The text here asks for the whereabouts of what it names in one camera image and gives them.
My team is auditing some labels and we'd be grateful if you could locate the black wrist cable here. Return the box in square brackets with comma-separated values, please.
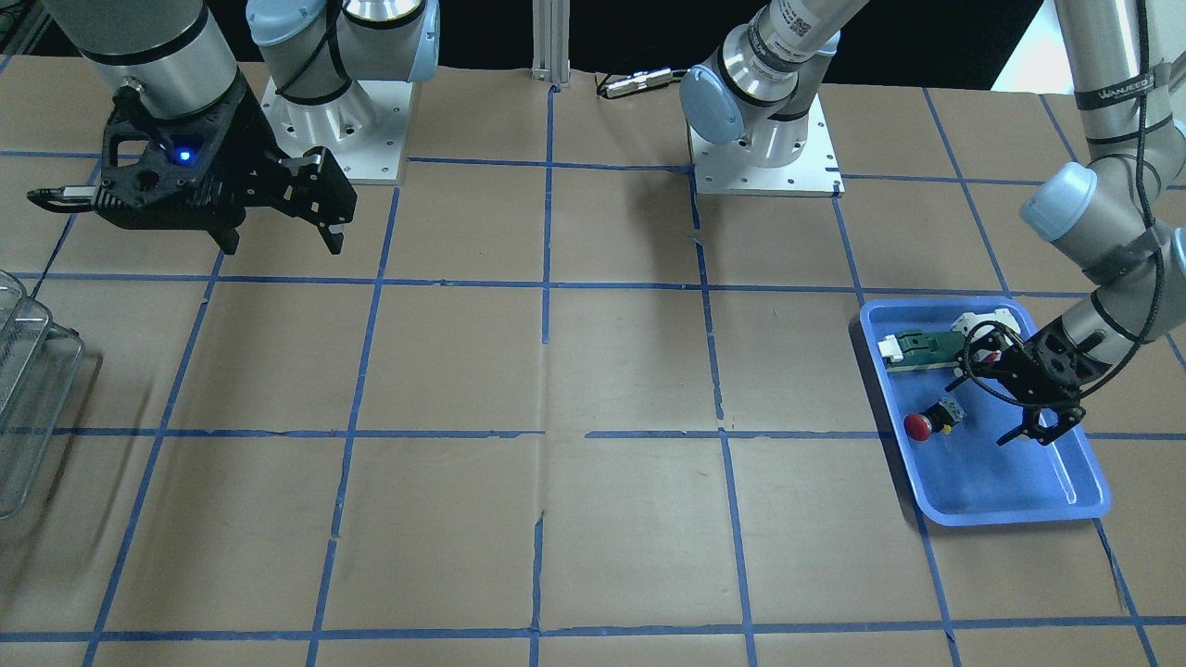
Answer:
[959, 0, 1171, 409]

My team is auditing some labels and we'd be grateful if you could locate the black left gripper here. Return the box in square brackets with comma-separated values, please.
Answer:
[945, 324, 1086, 447]

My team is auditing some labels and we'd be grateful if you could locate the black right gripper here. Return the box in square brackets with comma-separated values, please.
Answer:
[93, 75, 357, 255]

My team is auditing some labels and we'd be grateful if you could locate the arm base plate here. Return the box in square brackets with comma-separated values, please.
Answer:
[688, 97, 846, 197]
[261, 80, 417, 186]

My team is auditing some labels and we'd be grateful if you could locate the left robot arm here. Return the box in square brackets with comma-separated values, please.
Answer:
[680, 1, 1182, 445]

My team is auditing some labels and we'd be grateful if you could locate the blue plastic tray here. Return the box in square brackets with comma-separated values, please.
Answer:
[854, 296, 1112, 527]

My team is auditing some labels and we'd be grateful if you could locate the red emergency stop button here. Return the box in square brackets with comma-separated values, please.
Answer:
[903, 398, 965, 442]

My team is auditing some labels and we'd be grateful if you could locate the metal mesh shelf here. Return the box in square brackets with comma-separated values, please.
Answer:
[1, 271, 85, 520]

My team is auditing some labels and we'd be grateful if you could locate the green terminal block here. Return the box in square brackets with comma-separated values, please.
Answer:
[876, 330, 965, 371]

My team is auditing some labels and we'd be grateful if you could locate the white circuit breaker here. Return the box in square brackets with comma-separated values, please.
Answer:
[952, 309, 1021, 360]

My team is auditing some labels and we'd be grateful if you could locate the aluminium frame post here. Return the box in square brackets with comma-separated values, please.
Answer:
[531, 0, 570, 88]

